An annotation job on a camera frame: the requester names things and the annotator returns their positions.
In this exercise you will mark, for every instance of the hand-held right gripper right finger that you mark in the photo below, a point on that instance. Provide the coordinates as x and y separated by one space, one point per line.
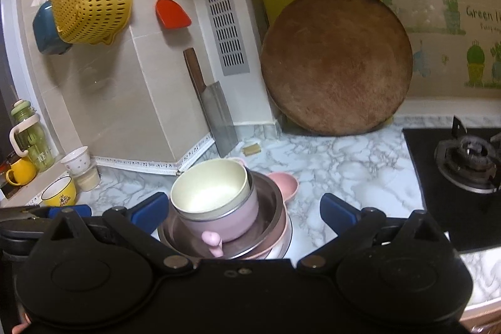
336 214

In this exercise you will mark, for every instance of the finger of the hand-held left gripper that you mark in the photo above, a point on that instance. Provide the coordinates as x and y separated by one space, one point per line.
70 210

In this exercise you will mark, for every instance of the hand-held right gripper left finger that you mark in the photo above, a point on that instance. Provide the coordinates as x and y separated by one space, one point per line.
150 210

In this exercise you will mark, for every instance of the pink bear-shaped plate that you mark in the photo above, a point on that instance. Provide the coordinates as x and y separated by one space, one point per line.
285 185

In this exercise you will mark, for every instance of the stainless steel bowl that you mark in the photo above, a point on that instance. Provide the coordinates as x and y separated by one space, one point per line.
270 208

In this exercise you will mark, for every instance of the large white plate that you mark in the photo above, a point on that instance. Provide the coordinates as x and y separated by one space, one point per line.
280 251

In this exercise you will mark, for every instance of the yellow patterned cup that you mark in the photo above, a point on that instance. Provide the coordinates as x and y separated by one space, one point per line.
62 197

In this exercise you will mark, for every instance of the small cream cup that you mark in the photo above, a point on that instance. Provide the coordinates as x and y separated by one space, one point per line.
88 179

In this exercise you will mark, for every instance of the white dotted cup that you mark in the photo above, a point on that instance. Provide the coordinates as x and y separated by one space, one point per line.
76 162

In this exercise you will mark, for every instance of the yellow mug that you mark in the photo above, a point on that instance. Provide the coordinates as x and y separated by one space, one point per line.
23 169

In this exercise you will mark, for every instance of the green water bottle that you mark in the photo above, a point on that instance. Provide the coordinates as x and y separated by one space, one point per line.
39 146

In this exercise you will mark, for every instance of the black gas stove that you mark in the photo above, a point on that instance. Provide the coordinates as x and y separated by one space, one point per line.
422 181

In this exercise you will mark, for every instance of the yellowish soap block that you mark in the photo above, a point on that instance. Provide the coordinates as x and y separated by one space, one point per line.
251 149

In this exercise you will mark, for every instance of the gas stove burner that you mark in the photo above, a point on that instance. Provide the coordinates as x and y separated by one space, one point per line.
469 158

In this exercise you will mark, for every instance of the round wooden cutting board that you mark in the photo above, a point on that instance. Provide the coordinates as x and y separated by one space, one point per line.
336 64

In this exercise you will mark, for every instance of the blue plastic basin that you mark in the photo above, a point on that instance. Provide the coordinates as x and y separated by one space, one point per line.
45 32

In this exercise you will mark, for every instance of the wide silver vent grille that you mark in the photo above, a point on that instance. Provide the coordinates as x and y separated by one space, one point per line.
225 21

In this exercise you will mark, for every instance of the plant print wall sticker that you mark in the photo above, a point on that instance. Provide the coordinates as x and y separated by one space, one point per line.
475 60

